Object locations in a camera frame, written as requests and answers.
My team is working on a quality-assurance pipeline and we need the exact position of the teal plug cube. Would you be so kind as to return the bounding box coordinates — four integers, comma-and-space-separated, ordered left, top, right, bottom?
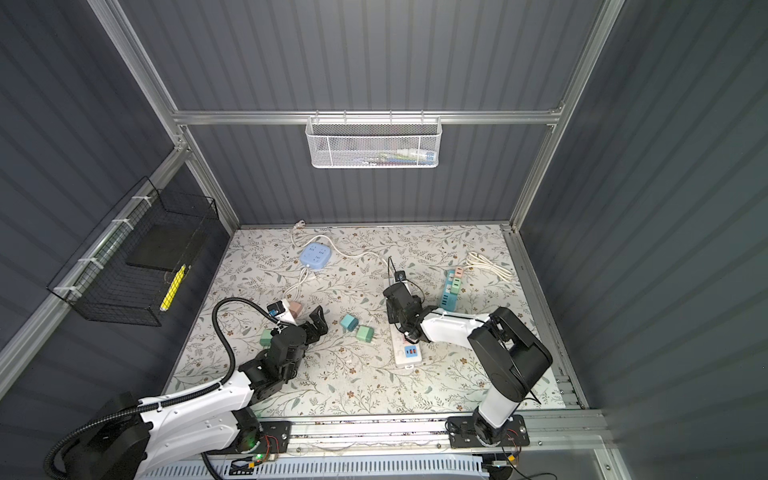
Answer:
340, 314, 359, 332

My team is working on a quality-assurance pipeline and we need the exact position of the long white power strip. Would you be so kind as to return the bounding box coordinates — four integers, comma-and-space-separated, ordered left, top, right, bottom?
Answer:
389, 325, 423, 369

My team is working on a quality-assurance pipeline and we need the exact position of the green plug cube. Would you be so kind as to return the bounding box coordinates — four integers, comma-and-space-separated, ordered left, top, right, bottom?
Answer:
259, 329, 273, 348
356, 325, 375, 343

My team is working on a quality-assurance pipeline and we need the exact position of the teal small power strip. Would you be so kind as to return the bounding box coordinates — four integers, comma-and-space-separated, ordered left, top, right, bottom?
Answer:
440, 268, 463, 311

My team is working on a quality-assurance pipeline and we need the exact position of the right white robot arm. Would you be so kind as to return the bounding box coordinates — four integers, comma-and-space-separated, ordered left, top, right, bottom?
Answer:
383, 282, 553, 431

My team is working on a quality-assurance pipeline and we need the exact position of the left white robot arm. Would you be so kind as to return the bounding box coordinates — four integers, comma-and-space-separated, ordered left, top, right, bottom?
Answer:
45, 307, 328, 479

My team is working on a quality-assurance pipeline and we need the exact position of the floral patterned table mat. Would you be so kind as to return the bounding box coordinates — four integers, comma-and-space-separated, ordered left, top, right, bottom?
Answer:
167, 225, 512, 417

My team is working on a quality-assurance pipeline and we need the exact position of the round blue power hub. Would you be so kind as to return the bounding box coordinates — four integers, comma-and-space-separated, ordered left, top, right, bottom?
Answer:
299, 242, 333, 270

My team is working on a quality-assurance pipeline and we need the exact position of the yellow marker pen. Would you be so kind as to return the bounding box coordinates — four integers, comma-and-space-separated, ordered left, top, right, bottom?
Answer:
160, 265, 188, 312

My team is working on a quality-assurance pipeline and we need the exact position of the black foam pad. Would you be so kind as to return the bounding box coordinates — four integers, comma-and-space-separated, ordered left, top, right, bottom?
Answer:
125, 224, 204, 272

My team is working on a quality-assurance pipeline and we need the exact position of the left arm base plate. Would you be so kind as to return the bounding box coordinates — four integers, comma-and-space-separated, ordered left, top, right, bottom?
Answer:
208, 421, 293, 455

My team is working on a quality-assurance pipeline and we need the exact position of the coiled white cable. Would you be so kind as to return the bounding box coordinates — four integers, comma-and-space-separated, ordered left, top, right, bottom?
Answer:
464, 251, 516, 282

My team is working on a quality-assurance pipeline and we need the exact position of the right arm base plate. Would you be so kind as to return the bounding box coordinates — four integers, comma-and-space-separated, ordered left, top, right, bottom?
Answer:
445, 415, 530, 449

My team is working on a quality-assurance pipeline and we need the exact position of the black wire basket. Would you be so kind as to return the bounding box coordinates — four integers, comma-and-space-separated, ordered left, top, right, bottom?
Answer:
47, 181, 219, 327

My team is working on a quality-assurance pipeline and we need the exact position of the white wire mesh basket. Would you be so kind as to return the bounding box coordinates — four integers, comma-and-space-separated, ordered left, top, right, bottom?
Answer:
305, 114, 443, 169

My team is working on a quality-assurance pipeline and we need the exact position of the black corrugated cable conduit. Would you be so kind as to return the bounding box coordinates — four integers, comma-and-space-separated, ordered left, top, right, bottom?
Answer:
43, 297, 283, 480

